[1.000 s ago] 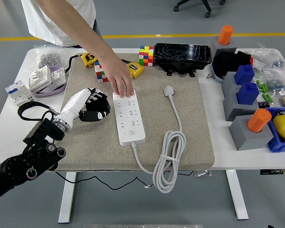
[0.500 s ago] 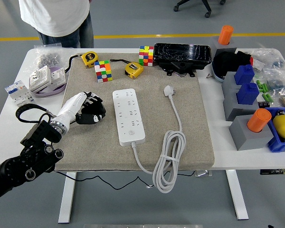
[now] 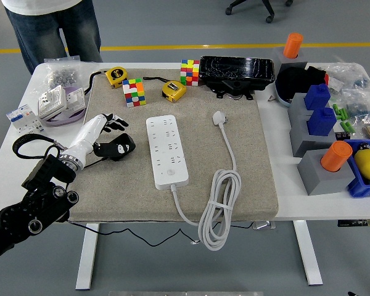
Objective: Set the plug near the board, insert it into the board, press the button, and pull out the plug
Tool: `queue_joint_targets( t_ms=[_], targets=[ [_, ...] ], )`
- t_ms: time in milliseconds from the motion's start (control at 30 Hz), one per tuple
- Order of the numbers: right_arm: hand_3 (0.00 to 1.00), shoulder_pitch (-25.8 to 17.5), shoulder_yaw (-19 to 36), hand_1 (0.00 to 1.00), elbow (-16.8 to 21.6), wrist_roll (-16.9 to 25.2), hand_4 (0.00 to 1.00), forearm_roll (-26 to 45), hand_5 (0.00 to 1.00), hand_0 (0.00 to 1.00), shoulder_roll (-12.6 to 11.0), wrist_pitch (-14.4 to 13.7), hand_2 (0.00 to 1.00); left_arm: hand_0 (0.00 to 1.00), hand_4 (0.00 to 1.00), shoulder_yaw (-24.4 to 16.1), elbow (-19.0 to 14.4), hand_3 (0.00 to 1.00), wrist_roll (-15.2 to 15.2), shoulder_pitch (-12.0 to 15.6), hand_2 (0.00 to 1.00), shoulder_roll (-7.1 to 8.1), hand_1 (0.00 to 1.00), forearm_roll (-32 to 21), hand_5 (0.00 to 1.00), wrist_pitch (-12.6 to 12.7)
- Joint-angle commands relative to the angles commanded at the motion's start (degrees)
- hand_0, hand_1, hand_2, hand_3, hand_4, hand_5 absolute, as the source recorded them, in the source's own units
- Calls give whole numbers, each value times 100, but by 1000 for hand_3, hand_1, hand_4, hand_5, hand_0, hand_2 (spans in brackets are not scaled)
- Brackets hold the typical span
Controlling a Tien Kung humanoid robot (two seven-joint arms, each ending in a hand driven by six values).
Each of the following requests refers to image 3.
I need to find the orange cylinder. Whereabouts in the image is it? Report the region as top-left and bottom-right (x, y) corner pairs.
(282, 33), (305, 59)
(319, 141), (354, 173)

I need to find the black plastic tray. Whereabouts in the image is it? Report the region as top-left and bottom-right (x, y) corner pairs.
(199, 55), (276, 101)

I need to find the yellow tape measure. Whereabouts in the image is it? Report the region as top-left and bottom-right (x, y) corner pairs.
(142, 76), (187, 104)
(83, 67), (128, 96)

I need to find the white wall socket panel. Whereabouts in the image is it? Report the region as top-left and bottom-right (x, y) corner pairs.
(64, 87), (87, 111)
(37, 85), (68, 121)

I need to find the white circuit breaker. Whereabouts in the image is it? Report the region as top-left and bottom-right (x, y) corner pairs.
(6, 104), (46, 136)

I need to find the clear bag of metal nuts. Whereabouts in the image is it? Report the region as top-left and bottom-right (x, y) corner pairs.
(33, 55), (96, 96)

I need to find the white power strip with cable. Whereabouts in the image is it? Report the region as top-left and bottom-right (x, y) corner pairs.
(146, 110), (243, 252)

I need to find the black cloth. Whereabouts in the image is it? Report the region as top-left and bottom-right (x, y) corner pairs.
(276, 66), (330, 104)

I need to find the white table leg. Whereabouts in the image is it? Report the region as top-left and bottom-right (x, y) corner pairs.
(292, 220), (324, 286)
(75, 222), (100, 290)

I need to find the colourful puzzle cube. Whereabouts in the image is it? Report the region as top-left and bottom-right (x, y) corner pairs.
(180, 59), (201, 87)
(122, 78), (146, 109)

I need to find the black office chair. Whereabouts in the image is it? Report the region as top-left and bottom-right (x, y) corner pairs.
(224, 0), (294, 24)

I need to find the black box under table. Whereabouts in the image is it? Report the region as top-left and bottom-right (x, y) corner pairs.
(337, 219), (370, 228)

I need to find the person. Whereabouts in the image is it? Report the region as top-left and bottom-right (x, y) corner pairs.
(1, 0), (103, 75)

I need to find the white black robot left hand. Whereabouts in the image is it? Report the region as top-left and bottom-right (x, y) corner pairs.
(64, 113), (133, 165)

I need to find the purple tape roll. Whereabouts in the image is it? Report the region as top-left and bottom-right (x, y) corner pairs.
(44, 86), (88, 128)

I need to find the black plug adapter with cord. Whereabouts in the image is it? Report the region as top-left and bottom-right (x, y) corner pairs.
(68, 133), (201, 247)

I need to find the white bowl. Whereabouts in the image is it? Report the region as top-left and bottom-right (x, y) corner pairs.
(274, 80), (294, 108)

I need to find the blue block with knob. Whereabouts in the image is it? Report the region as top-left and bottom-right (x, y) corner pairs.
(304, 83), (332, 111)
(306, 107), (338, 137)

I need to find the metal bracket under table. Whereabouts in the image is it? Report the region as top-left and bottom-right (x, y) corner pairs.
(252, 220), (277, 231)

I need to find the grey-brown mat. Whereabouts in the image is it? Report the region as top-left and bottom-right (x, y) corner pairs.
(68, 68), (280, 223)

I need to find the grey block with hole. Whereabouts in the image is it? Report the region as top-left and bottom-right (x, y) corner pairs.
(289, 118), (337, 158)
(297, 149), (356, 197)
(288, 92), (315, 130)
(271, 46), (310, 81)

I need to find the blue plastic bin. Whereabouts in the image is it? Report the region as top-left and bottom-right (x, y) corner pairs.
(342, 138), (370, 199)

